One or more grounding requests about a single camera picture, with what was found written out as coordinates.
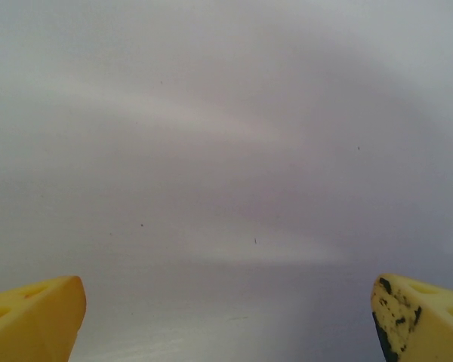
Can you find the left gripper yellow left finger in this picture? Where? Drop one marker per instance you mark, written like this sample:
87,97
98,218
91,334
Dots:
30,320

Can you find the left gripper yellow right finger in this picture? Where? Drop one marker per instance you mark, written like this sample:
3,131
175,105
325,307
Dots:
426,324

